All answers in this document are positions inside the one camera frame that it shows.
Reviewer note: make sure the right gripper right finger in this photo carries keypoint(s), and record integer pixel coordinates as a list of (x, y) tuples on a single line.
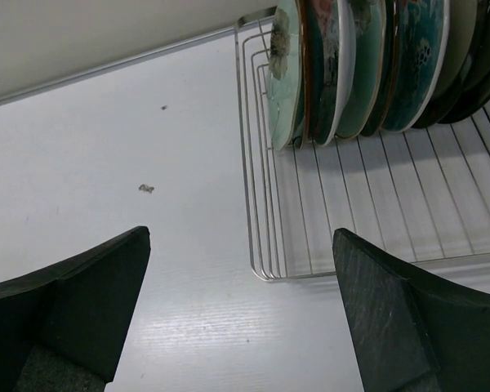
[(411, 330)]

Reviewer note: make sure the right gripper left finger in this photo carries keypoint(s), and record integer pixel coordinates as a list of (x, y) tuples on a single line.
[(63, 327)]

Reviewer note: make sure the dark teal plate front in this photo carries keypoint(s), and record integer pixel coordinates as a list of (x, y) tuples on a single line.
[(389, 71)]

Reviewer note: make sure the dark teal plate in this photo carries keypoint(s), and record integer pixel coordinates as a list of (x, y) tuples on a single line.
[(320, 37), (389, 71)]

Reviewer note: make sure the mint green flower plate back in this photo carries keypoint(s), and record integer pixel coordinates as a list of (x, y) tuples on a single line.
[(285, 92)]

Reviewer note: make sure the mint green flower plate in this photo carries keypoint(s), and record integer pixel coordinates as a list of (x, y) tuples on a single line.
[(369, 32), (285, 92)]

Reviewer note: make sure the red teal floral plate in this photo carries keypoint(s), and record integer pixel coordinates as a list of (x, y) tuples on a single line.
[(339, 55), (423, 38)]

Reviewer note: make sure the black rimmed beige plate back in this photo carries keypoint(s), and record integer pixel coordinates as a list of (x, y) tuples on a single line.
[(468, 21)]

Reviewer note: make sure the black rimmed beige plate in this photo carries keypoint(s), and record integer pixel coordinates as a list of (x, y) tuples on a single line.
[(476, 86), (468, 21)]

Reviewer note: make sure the black rimmed beige plate front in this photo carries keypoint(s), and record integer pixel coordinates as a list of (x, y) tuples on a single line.
[(476, 86)]

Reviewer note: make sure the red teal floral plate back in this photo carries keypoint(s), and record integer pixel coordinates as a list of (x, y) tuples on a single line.
[(339, 55)]

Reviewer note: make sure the mint green flower plate front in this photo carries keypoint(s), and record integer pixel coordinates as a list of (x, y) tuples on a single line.
[(369, 32)]

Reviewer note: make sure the dark teal plate back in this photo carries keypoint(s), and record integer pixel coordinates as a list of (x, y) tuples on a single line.
[(320, 37)]

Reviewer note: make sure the white wire dish rack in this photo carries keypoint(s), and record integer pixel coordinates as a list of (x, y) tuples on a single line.
[(422, 195)]

